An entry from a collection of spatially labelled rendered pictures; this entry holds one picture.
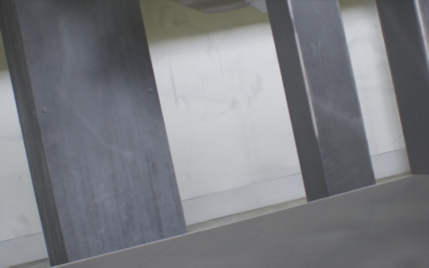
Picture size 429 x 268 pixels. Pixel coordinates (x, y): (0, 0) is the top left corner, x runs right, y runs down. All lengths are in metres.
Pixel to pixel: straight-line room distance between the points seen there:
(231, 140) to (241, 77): 0.23
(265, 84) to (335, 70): 2.12
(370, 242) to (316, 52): 0.37
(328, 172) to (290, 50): 0.11
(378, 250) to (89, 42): 1.22
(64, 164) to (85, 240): 0.15
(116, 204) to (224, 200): 1.29
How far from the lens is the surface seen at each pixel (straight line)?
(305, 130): 0.70
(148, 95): 1.52
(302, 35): 0.69
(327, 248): 0.35
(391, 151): 2.97
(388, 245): 0.33
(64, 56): 1.49
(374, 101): 2.96
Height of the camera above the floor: 0.35
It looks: 1 degrees down
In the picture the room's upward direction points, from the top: 12 degrees counter-clockwise
